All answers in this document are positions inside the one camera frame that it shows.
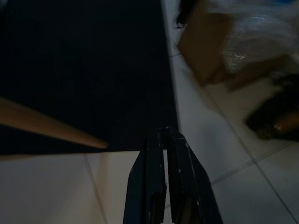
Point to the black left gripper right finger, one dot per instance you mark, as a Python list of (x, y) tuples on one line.
[(187, 186)]

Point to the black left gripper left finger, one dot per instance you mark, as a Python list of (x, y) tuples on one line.
[(144, 182)]

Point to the light wooden dining table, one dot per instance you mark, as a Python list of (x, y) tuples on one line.
[(46, 126)]

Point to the black floor mat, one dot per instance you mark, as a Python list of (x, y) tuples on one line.
[(81, 70)]

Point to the brown cardboard box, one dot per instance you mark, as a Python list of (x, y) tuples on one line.
[(201, 46)]

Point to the clear plastic wrap bundle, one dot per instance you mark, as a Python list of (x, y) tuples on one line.
[(257, 35)]

